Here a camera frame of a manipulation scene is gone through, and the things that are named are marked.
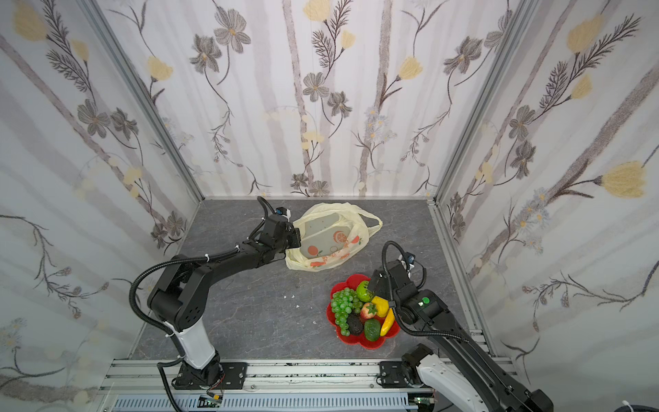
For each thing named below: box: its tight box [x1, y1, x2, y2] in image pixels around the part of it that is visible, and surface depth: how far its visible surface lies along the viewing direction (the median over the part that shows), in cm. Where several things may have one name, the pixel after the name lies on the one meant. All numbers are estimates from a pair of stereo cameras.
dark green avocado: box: [363, 318, 381, 342], surface depth 80 cm
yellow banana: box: [380, 307, 396, 337], surface depth 81 cm
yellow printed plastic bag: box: [284, 202, 383, 273], surface depth 100 cm
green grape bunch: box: [331, 287, 363, 338], surface depth 82 cm
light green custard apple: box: [356, 279, 375, 303], surface depth 86 cm
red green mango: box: [360, 302, 378, 320], surface depth 82 cm
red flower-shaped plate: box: [326, 272, 400, 350], surface depth 80 cm
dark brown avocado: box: [346, 312, 364, 336], surface depth 82 cm
